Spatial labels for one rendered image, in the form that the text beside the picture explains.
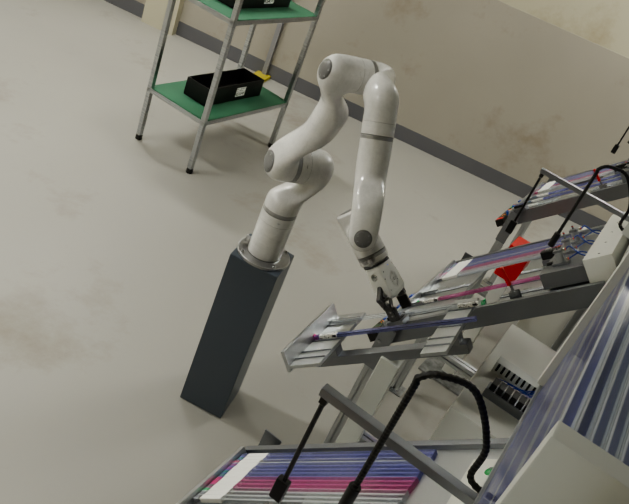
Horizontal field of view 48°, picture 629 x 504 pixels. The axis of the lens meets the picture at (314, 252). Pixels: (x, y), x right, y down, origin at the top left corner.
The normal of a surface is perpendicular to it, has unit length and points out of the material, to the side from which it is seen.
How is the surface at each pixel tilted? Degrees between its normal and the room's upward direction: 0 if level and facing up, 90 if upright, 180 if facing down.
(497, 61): 90
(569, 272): 90
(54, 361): 0
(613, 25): 90
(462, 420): 90
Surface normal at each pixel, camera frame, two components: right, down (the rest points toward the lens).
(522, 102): -0.30, 0.41
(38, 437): 0.34, -0.79
